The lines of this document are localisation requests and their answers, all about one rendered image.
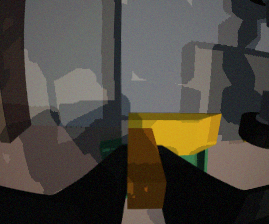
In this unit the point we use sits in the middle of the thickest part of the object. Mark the teal wheeled trolley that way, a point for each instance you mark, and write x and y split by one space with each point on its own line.
254 126

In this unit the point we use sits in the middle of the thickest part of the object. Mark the green tray rim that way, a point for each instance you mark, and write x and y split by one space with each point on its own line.
110 146

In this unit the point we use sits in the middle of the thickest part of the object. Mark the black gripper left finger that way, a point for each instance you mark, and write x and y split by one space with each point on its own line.
97 198

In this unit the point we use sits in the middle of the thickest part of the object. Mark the green tray floor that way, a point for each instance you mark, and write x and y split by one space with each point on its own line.
193 159

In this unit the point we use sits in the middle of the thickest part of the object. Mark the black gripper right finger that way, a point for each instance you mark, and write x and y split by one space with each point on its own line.
193 197

